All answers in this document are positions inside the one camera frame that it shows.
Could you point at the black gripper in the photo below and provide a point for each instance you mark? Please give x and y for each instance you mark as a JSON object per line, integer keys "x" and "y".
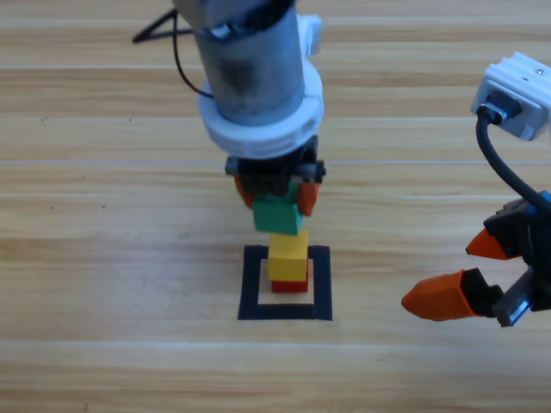
{"x": 529, "y": 241}
{"x": 267, "y": 176}

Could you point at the green wooden block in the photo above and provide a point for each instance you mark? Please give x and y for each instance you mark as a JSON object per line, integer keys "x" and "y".
{"x": 275, "y": 217}

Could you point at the yellow wooden block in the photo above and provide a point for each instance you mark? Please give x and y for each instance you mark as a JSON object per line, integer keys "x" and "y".
{"x": 287, "y": 262}

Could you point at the red wooden block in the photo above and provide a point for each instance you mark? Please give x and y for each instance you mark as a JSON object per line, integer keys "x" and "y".
{"x": 289, "y": 286}

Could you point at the black tape square outline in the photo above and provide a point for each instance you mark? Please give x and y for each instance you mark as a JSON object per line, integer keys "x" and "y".
{"x": 249, "y": 284}

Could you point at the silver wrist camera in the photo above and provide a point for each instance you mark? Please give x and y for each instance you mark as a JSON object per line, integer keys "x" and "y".
{"x": 527, "y": 120}

